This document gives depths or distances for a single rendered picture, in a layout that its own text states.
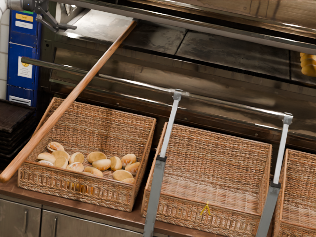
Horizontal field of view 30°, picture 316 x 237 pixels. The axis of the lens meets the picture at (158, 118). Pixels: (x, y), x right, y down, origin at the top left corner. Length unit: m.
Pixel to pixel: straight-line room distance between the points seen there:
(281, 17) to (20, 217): 1.53
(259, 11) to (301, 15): 0.19
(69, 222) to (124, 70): 0.80
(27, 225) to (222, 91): 1.14
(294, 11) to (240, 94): 0.48
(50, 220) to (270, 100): 1.21
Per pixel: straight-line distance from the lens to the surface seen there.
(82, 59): 3.05
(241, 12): 2.78
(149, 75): 2.98
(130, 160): 3.00
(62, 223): 2.83
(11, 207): 2.88
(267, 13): 2.79
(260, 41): 2.68
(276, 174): 2.49
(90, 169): 2.90
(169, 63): 2.92
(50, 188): 2.80
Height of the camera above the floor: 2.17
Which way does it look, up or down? 26 degrees down
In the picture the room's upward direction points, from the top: 10 degrees clockwise
